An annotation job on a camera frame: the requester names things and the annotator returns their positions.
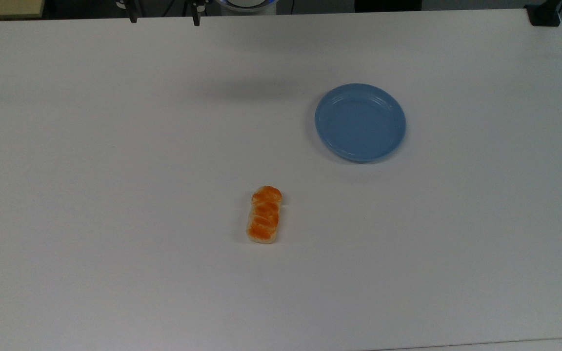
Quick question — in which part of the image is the orange glazed bread loaf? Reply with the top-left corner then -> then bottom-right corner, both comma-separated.
246,185 -> 283,244

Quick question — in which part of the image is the black camera stand clamp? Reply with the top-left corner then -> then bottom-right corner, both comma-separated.
524,0 -> 562,27

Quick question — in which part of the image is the blue plastic plate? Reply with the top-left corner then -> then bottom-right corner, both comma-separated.
315,83 -> 407,163

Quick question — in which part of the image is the beige wooden board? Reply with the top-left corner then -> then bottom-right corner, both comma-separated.
0,0 -> 46,20

